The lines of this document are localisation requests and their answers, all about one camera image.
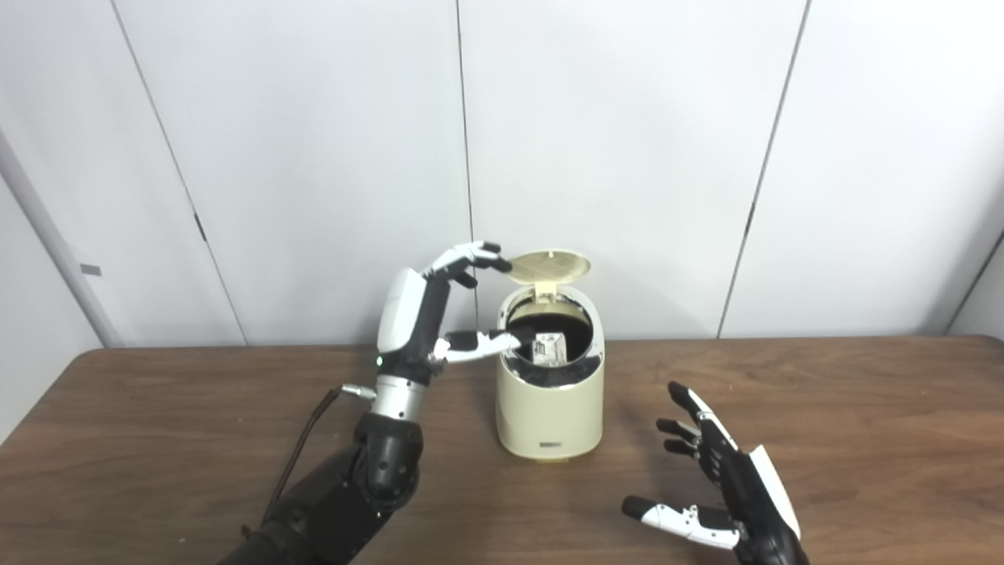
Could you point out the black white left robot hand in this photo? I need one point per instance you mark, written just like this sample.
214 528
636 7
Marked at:
408 322

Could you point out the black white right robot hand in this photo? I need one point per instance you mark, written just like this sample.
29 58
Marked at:
753 502

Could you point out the white green milk carton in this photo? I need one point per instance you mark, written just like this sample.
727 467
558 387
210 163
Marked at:
549 350

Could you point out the cream-colored lidded bin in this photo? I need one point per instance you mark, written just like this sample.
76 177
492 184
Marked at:
549 416

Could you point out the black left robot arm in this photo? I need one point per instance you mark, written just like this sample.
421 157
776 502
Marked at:
384 455

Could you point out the black wall panel clip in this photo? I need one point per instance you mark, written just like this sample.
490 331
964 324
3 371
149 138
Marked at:
201 227

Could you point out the small grey wall tag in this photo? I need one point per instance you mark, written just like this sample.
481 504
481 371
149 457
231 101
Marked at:
91 270

